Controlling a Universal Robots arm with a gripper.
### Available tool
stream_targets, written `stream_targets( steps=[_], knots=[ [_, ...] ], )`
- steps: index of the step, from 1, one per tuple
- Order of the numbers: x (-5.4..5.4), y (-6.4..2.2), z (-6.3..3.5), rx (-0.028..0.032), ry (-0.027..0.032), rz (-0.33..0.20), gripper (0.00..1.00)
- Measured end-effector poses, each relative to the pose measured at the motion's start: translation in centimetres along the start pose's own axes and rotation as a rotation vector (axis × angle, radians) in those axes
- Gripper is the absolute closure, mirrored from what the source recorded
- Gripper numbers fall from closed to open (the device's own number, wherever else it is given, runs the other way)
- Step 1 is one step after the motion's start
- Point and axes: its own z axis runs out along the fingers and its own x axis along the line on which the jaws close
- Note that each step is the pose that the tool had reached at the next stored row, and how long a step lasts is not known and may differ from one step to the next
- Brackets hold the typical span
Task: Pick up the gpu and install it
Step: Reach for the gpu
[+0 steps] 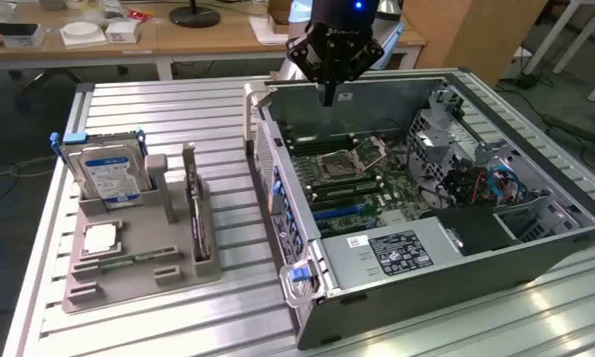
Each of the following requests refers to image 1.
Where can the red packet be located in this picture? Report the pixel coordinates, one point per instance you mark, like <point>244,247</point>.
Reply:
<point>142,16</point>

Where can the metal socket cover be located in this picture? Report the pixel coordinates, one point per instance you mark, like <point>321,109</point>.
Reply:
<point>371,148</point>

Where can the black power adapter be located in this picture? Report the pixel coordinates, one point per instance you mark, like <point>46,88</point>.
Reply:
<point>526,82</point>

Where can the grey power supply unit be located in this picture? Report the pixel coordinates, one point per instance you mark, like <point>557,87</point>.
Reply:
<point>357,260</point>

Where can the white box with red button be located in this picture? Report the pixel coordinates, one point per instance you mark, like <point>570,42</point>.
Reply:
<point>518,63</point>

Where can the clear bag with label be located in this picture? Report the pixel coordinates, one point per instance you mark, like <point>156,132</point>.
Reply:
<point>112,9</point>

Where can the white paper stack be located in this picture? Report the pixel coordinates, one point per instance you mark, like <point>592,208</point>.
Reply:
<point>264,31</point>

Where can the open grey PC case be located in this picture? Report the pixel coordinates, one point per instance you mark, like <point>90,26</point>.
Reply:
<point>426,297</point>

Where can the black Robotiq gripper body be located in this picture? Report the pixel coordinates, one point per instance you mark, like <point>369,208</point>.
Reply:
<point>342,22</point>

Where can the perforated metal disk bay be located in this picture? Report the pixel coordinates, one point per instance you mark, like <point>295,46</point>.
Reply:
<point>426,130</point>

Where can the grey 3D-printed parts rack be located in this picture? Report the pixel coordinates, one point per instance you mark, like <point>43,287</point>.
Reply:
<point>144,267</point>

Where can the white table frame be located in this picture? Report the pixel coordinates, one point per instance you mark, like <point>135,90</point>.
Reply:
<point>546,41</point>

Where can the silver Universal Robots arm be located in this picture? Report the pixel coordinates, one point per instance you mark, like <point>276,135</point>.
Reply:
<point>290,68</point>

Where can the white box with round dish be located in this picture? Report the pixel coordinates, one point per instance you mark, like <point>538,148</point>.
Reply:
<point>82,35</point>

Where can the blue expansion slot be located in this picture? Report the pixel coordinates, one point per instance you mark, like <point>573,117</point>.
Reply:
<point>342,212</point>

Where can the CPU socket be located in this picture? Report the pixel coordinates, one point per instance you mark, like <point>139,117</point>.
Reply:
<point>337,165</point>

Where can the small white labelled box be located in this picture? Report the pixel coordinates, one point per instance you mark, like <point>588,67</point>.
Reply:
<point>122,31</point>

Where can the black round lamp base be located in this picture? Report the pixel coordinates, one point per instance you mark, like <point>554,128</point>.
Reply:
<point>194,16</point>

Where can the green RAM stick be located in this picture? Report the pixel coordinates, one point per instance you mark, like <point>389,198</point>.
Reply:
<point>128,260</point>

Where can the metal disk bay bracket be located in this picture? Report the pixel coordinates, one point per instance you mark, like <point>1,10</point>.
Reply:
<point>541,208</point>

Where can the grey cup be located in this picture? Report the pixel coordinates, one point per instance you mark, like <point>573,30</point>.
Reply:
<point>52,4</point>

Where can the brown cardboard box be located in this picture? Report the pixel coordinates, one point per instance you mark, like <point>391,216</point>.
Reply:
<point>278,15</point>

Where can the wooden desk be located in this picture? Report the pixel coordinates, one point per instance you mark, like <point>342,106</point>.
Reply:
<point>148,37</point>

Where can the black and white box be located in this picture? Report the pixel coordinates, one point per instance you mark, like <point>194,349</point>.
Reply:
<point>20,37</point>

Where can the low-profile Nvidia graphics card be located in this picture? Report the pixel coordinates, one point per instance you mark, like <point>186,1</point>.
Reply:
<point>200,230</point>

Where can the black labelled RAM stick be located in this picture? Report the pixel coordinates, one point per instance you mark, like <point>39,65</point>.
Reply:
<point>345,187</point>

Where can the blue case latch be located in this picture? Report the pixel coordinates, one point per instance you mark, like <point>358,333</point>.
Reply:
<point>298,275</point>

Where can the green motherboard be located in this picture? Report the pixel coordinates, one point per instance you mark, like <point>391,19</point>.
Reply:
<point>397,186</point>

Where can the black plastic shroud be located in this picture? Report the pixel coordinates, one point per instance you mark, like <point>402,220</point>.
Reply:
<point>477,230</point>

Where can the hard disk in blue carrier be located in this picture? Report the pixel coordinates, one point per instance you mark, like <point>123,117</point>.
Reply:
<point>108,175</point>

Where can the wooden cabinet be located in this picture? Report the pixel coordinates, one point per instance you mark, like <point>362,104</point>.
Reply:
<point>477,37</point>

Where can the silver CPU chip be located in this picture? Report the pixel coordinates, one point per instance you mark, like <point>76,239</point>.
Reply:
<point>100,238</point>

